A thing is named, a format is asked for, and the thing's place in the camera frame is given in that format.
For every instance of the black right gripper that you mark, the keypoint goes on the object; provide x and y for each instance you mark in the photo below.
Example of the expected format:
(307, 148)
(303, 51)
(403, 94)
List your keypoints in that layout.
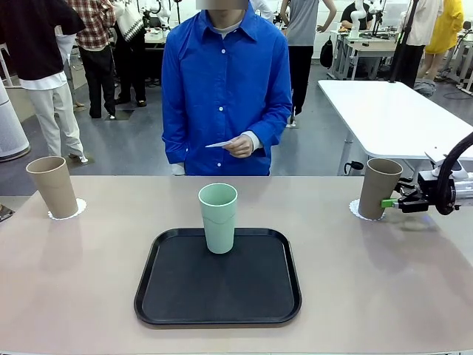
(428, 188)

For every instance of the brown tall cup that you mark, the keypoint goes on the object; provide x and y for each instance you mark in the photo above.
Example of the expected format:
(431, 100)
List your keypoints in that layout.
(51, 185)
(380, 188)

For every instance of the white paper doily coaster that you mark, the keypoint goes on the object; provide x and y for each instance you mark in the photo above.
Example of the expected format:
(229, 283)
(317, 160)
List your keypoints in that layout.
(354, 207)
(220, 144)
(81, 207)

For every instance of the green tall cup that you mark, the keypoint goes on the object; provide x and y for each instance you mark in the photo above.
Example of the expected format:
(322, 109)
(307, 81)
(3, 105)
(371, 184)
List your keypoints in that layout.
(218, 225)

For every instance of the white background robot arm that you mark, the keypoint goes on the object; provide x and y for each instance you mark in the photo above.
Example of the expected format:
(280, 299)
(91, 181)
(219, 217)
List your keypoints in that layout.
(356, 15)

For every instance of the person's right forearm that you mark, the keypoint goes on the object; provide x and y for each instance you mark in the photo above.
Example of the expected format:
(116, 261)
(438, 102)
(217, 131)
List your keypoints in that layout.
(175, 148)

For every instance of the person's left hand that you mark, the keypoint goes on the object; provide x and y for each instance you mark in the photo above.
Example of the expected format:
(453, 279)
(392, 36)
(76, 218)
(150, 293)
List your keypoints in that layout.
(242, 146)

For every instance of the white table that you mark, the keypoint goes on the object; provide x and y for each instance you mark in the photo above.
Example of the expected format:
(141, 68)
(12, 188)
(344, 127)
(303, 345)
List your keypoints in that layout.
(388, 118)

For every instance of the grey cloth bundle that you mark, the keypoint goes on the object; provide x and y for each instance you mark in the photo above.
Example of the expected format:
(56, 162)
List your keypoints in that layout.
(425, 87)

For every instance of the black tripod pole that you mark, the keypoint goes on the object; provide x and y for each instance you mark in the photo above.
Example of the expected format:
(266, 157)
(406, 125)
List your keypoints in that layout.
(401, 55)

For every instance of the grey background desk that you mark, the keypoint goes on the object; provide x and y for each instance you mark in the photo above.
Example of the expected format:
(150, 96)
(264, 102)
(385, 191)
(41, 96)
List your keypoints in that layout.
(369, 46)

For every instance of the black hanging bag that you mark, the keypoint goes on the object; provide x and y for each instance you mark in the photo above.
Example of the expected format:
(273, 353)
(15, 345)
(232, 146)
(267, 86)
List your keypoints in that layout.
(326, 53)

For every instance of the person in yellow coat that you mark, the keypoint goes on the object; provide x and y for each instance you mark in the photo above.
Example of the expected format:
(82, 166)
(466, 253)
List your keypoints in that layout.
(447, 29)

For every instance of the person in cream shirt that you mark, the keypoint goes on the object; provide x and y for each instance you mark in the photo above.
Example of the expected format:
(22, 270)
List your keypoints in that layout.
(421, 22)

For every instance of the person in grey shirt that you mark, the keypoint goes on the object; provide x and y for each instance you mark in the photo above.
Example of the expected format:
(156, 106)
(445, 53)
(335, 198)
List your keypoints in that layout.
(301, 26)

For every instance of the black plastic tray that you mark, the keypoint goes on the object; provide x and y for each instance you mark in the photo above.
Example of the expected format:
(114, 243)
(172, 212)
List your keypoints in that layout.
(218, 288)

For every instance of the person in blue shirt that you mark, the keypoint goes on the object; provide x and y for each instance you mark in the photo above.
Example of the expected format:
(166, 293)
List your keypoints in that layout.
(225, 85)

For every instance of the grey floor plate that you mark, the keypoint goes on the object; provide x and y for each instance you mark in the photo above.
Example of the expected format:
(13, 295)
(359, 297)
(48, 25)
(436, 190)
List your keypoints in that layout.
(123, 115)

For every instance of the dark background workbench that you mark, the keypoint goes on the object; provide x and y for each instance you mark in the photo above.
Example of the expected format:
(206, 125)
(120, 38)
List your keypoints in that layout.
(155, 40)

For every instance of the person in white knit sweater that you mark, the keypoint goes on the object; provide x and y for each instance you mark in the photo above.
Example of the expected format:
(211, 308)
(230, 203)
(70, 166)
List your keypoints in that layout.
(129, 26)

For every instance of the person in plaid shirt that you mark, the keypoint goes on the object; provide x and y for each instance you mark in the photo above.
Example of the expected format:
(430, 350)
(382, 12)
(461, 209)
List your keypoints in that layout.
(92, 26)

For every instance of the white air purifier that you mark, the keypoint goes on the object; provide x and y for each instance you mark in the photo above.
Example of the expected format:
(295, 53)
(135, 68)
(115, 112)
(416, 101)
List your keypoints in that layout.
(11, 125)

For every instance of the dark flat object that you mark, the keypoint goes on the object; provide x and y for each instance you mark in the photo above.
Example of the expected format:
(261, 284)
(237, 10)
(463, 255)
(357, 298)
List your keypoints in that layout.
(5, 212)

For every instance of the person in black top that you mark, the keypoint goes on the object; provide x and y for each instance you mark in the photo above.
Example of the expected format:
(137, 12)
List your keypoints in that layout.
(33, 37)

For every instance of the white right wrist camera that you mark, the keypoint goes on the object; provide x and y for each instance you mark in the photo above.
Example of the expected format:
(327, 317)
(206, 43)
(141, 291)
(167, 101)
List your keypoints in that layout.
(447, 161)

